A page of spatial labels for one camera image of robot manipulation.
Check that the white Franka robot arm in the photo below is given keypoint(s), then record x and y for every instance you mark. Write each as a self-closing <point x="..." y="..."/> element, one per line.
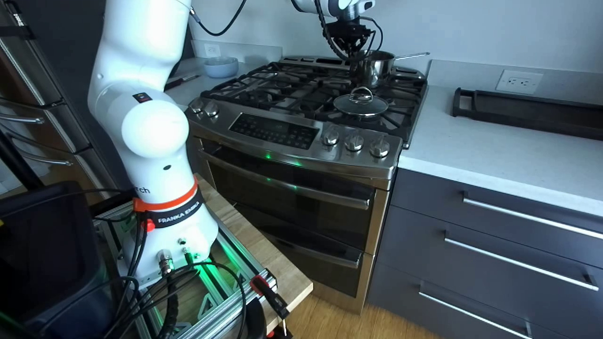
<point x="152" y="125"/>

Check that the dark utensil on counter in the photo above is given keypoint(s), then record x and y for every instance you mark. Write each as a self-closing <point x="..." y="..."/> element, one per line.
<point x="182" y="79"/>

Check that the black bin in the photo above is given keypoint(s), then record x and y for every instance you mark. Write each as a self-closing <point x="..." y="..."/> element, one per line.
<point x="45" y="264"/>

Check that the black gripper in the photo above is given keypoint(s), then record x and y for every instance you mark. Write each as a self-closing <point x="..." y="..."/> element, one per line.
<point x="350" y="30"/>

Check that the white single wall outlet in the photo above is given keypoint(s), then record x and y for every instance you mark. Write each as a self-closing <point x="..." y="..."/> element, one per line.
<point x="519" y="81"/>

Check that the black griddle tray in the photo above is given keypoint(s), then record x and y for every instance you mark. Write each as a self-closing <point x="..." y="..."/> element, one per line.
<point x="534" y="113"/>

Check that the wooden platform board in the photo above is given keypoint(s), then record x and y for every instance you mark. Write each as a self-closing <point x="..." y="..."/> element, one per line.
<point x="257" y="251"/>

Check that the stainless steel gas range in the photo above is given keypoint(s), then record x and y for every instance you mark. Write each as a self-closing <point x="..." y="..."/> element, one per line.
<point x="295" y="170"/>

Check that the metal shelf rack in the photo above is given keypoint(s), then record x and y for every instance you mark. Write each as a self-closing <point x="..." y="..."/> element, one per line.
<point x="39" y="113"/>

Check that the aluminium base frame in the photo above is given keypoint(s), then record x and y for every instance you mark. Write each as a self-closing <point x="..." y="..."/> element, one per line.
<point x="214" y="307"/>

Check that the white double wall outlet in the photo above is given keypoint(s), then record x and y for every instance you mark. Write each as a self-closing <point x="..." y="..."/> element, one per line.
<point x="212" y="49"/>

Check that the small steel saucepan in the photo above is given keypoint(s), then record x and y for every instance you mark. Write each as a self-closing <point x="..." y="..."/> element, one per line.
<point x="378" y="66"/>

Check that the pale blue bowl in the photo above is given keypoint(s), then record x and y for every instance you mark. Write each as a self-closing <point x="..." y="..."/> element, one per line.
<point x="220" y="66"/>

